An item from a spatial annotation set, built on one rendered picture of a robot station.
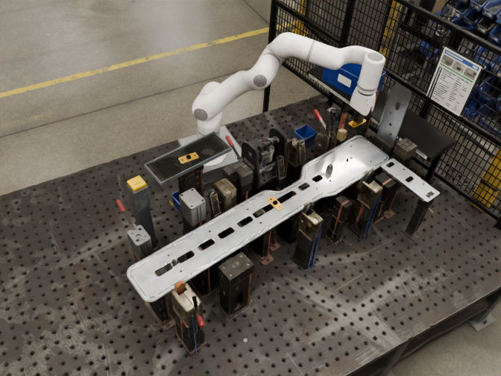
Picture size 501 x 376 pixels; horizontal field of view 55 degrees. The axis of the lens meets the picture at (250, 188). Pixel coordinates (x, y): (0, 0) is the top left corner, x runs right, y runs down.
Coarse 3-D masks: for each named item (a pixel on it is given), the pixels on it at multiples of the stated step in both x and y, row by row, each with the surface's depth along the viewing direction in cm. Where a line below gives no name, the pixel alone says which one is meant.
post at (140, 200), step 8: (128, 192) 204; (136, 192) 199; (144, 192) 202; (136, 200) 202; (144, 200) 205; (136, 208) 205; (144, 208) 209; (136, 216) 214; (144, 216) 213; (136, 224) 221; (144, 224) 216; (152, 224) 220; (152, 232) 224; (152, 240) 228
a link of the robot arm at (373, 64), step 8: (368, 56) 193; (376, 56) 193; (368, 64) 192; (376, 64) 191; (360, 72) 199; (368, 72) 194; (376, 72) 194; (360, 80) 200; (368, 80) 196; (376, 80) 197; (368, 88) 199
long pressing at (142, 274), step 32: (320, 160) 236; (352, 160) 237; (384, 160) 239; (288, 192) 221; (320, 192) 222; (224, 224) 207; (256, 224) 208; (160, 256) 195; (224, 256) 197; (160, 288) 185
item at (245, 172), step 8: (240, 168) 219; (248, 168) 220; (240, 176) 217; (248, 176) 218; (240, 184) 221; (248, 184) 222; (240, 192) 224; (248, 192) 229; (240, 200) 229; (248, 216) 243
